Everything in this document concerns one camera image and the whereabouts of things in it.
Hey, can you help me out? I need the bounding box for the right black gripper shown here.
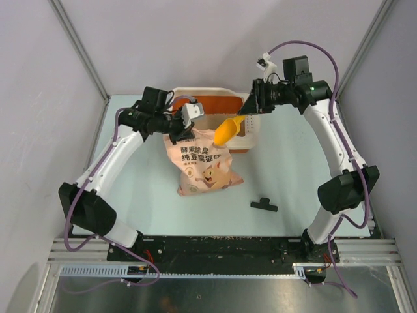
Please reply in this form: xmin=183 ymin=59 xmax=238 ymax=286
xmin=238 ymin=78 xmax=294 ymax=116

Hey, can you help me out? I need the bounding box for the white orange litter box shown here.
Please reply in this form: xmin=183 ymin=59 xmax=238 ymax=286
xmin=173 ymin=87 xmax=261 ymax=153

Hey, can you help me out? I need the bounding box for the yellow plastic scoop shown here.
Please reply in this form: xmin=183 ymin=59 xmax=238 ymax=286
xmin=214 ymin=115 xmax=246 ymax=146

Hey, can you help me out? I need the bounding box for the pink cat litter bag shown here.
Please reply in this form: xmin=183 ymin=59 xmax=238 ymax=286
xmin=164 ymin=129 xmax=244 ymax=196

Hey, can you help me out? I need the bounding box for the black bag clip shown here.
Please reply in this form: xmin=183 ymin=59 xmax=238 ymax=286
xmin=250 ymin=197 xmax=278 ymax=212

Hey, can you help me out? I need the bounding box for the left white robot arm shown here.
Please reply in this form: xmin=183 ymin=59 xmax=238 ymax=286
xmin=59 ymin=87 xmax=204 ymax=261

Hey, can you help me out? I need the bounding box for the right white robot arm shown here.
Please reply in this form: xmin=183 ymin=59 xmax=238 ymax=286
xmin=239 ymin=52 xmax=380 ymax=261

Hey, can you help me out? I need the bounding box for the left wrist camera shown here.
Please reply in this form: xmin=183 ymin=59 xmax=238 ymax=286
xmin=180 ymin=102 xmax=205 ymax=128

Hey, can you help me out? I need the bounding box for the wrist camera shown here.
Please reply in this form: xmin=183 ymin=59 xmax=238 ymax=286
xmin=180 ymin=102 xmax=205 ymax=128
xmin=257 ymin=52 xmax=277 ymax=82

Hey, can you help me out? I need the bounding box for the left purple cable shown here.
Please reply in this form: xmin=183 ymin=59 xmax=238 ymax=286
xmin=61 ymin=94 xmax=198 ymax=294

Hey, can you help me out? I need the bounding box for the purple cable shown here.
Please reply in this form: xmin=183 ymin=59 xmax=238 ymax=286
xmin=268 ymin=40 xmax=374 ymax=299
xmin=61 ymin=94 xmax=198 ymax=294

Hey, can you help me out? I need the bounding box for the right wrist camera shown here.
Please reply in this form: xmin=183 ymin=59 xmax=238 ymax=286
xmin=257 ymin=52 xmax=277 ymax=82

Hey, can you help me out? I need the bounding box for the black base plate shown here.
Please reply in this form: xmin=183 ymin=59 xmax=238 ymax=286
xmin=107 ymin=234 xmax=341 ymax=275

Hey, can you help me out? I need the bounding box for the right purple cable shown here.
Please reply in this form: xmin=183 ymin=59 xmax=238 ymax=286
xmin=268 ymin=40 xmax=374 ymax=299

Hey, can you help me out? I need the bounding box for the grey cable duct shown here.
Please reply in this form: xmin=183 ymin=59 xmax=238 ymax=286
xmin=61 ymin=265 xmax=149 ymax=278

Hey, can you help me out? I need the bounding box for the aluminium frame rail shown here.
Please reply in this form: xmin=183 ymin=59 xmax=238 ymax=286
xmin=48 ymin=238 xmax=403 ymax=267

